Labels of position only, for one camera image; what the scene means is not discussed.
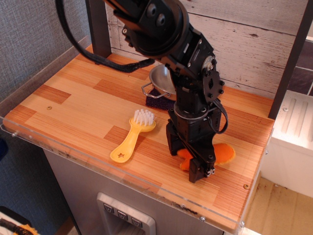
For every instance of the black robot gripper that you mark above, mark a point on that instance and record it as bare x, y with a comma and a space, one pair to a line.
195, 135

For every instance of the orange plush fish toy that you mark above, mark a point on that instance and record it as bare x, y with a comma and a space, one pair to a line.
224, 153

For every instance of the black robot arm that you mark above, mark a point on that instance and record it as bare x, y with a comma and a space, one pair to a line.
160, 30

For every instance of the yellow toy scrub brush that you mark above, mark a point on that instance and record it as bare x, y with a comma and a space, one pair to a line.
142, 121

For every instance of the dark purple folded cloth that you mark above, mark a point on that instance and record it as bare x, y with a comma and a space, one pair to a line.
159, 103

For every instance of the grey toy fridge dispenser panel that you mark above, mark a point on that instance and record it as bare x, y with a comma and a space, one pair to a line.
119, 217

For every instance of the white toy sink counter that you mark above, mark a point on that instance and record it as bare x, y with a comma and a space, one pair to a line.
288, 159

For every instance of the orange object bottom left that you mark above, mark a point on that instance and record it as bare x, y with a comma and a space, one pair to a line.
18, 229

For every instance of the small steel two-handled pot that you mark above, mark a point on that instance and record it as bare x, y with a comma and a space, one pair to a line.
160, 78

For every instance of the dark right shelf post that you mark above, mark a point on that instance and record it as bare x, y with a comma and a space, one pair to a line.
292, 60

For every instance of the dark shelf post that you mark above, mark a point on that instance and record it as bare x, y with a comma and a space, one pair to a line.
292, 60
98, 26

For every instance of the dark left shelf post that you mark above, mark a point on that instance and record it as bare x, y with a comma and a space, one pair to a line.
98, 26

